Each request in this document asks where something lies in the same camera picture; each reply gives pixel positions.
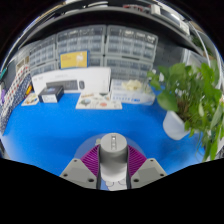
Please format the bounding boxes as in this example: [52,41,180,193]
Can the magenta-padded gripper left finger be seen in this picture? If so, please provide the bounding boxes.
[59,143,102,190]

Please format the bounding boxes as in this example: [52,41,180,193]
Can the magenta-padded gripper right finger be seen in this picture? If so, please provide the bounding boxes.
[127,143,168,190]

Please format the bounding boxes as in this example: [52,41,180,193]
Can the white computer mouse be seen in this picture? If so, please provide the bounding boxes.
[99,132,130,183]

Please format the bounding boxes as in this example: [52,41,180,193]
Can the green plant in white pot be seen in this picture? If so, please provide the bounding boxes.
[146,62,224,163]

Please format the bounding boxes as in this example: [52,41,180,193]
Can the printed picture sheet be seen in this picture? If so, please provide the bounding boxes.
[20,92,40,107]
[75,91,123,111]

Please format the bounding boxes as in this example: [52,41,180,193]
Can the clear plastic box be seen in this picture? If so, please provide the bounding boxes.
[109,78,157,106]

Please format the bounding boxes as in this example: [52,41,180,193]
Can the small black box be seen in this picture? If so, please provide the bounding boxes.
[37,85,65,104]

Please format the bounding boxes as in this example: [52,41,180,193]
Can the long white keyboard box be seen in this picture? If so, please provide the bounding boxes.
[31,67,112,96]

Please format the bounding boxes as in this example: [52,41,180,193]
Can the red blue checked cloth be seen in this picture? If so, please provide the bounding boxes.
[0,64,31,114]

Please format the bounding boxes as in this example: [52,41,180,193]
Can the yellow card box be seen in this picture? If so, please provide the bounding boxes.
[59,50,89,70]

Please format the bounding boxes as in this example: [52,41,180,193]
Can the white metal rack with boxes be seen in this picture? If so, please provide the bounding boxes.
[184,19,223,71]

